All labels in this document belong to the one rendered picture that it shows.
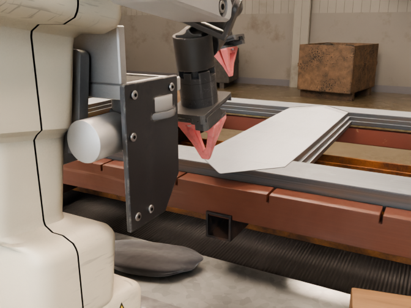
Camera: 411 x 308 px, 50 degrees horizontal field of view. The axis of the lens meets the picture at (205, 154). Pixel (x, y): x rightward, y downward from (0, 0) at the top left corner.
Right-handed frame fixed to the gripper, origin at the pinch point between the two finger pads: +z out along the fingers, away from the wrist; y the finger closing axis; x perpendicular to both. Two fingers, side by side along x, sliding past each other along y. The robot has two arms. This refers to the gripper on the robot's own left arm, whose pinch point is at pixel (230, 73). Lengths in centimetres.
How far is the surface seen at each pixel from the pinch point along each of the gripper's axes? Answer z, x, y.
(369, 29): -3, -699, 61
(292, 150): 17.9, 21.6, -20.0
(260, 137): 15.7, 14.7, -10.8
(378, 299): 34, 50, -38
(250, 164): 16.5, 35.2, -16.4
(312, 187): 21, 38, -28
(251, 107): 13.0, -27.3, 8.2
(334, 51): 16, -569, 96
